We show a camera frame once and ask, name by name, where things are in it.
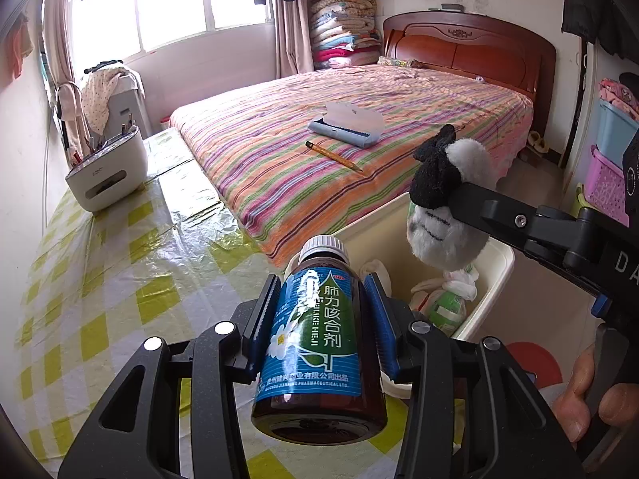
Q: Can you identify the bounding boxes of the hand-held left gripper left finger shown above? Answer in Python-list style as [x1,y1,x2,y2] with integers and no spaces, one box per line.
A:
[64,273,283,479]

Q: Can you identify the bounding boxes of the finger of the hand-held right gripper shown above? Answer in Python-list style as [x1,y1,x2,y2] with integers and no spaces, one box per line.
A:
[447,181,582,270]

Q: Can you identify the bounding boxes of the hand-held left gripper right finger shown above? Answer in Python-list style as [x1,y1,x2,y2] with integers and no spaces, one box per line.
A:
[363,270,586,479]

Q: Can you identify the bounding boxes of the white plastic bag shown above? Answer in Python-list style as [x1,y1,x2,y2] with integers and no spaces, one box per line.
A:
[410,279,445,311]

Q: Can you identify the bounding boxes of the white black plush toy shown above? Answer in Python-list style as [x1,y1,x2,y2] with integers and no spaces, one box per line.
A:
[407,124,500,273]

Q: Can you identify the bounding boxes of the brown medicine bottle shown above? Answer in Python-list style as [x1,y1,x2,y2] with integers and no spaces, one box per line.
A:
[250,236,389,444]

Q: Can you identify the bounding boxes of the green plastic bag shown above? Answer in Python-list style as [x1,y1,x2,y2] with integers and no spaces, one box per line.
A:
[427,265,481,337]

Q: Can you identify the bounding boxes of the cream plastic storage bin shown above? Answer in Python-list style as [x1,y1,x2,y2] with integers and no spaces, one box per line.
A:
[332,192,516,400]

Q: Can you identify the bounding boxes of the person's right hand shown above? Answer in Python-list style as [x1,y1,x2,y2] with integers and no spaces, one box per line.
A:
[552,343,639,455]

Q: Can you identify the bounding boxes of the lime green plastic object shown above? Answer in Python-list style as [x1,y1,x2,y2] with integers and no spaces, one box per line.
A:
[574,182,600,210]

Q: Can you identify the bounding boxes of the purple plastic basket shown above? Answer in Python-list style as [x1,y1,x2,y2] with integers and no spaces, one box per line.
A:
[584,144,631,228]

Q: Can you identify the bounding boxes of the red plastic stool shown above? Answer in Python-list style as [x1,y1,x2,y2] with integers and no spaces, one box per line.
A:
[504,342,562,390]

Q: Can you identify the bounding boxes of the blue plastic storage box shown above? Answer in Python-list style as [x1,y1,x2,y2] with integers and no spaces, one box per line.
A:
[596,100,639,170]

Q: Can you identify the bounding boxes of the wooden headboard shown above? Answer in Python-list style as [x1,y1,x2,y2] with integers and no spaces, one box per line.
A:
[382,11,557,133]

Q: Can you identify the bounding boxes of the pink folded clothes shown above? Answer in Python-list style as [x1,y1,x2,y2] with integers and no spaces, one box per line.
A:
[599,77,639,121]

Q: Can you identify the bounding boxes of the yellow pencil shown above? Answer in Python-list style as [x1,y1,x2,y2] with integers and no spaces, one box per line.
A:
[306,141,364,173]

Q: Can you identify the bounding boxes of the blue pencil case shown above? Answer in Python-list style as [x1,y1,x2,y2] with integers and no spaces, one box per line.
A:
[307,101,385,149]

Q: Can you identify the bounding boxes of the bed with striped sheet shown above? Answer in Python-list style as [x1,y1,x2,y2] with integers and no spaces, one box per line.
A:
[169,62,535,269]

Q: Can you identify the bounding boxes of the white desk organizer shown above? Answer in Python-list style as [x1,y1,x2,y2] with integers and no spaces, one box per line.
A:
[65,114,149,213]

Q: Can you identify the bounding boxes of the black hanging jacket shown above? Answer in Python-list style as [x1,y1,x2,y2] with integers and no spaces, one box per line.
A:
[562,0,639,58]

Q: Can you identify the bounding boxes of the stack of folded blankets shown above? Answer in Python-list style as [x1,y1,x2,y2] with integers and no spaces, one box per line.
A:
[308,0,383,68]

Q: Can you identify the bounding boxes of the white appliance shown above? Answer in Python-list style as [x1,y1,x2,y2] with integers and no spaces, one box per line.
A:
[107,72,153,138]

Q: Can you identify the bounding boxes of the beige curtain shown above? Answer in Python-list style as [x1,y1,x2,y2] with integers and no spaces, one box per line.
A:
[272,0,314,79]
[42,0,75,105]

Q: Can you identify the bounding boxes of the beige hanging garment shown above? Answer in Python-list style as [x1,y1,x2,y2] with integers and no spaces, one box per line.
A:
[55,81,93,153]

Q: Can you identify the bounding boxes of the dotted white cloth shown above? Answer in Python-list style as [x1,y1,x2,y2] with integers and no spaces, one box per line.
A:
[81,62,145,133]

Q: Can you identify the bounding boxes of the window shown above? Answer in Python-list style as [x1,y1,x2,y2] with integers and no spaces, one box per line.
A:
[67,0,275,55]

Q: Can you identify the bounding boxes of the orange and grey hanging cloths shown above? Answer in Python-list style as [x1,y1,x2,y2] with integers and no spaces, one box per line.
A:
[2,12,35,83]

